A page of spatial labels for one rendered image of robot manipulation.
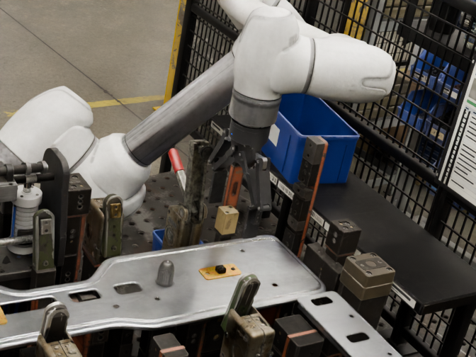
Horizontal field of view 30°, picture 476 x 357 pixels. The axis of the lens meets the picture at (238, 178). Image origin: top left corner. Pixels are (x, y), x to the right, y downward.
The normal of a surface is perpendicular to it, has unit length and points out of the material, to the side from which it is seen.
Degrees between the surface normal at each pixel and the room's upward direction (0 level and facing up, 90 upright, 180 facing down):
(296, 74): 93
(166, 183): 0
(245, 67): 92
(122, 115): 0
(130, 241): 0
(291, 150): 90
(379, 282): 89
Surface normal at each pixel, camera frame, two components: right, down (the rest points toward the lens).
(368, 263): 0.18, -0.88
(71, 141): 0.46, 0.15
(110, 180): 0.02, 0.44
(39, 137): 0.21, 0.06
